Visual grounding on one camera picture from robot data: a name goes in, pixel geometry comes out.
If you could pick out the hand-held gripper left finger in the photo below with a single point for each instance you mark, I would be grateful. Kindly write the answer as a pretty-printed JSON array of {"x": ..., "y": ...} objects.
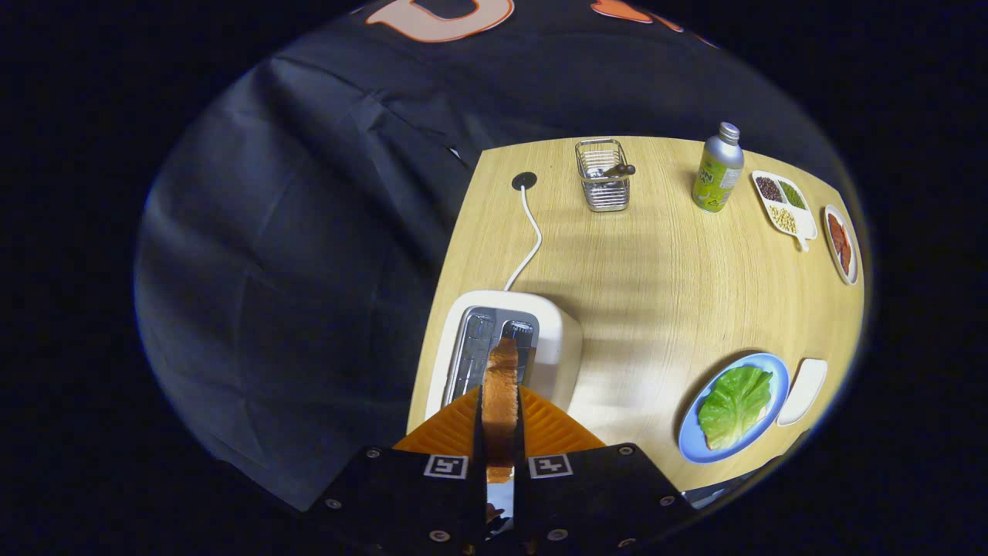
[{"x": 479, "y": 432}]

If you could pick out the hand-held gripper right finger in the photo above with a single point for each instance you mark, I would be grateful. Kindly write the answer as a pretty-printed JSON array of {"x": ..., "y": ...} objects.
[{"x": 520, "y": 432}]

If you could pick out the toasted bread slice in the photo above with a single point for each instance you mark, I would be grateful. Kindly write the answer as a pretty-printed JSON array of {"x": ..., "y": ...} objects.
[{"x": 500, "y": 401}]

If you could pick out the green lettuce leaf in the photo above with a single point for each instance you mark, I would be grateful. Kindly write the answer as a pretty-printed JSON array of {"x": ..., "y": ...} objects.
[{"x": 733, "y": 405}]

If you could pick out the white toaster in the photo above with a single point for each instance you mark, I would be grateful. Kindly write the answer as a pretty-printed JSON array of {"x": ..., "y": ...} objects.
[{"x": 559, "y": 340}]

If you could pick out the blue round plate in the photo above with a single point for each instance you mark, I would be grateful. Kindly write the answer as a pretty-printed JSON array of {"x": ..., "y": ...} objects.
[{"x": 695, "y": 444}]

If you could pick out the grey rectangular plate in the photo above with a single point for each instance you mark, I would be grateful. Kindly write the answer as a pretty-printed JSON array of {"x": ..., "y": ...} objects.
[{"x": 803, "y": 390}]

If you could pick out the green label metal bottle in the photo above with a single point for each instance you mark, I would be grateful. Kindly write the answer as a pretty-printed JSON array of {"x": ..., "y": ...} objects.
[{"x": 716, "y": 181}]

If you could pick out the yellow soybeans pile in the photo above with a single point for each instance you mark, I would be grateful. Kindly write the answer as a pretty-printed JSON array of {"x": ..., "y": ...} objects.
[{"x": 783, "y": 218}]

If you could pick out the dark red beans pile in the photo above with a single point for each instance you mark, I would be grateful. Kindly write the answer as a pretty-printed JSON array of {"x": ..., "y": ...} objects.
[{"x": 769, "y": 189}]

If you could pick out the white divided dish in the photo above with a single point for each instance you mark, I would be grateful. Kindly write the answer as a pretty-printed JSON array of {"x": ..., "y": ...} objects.
[{"x": 804, "y": 224}]

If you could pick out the white oval meat plate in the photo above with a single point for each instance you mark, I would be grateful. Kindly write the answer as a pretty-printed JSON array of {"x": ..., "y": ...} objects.
[{"x": 837, "y": 274}]

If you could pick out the green mung beans pile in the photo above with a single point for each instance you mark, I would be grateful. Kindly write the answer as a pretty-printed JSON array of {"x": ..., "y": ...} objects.
[{"x": 793, "y": 194}]

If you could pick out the brown meat slice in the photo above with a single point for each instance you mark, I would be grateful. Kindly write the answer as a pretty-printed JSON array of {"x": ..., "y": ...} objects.
[
  {"x": 836, "y": 232},
  {"x": 845, "y": 259}
]

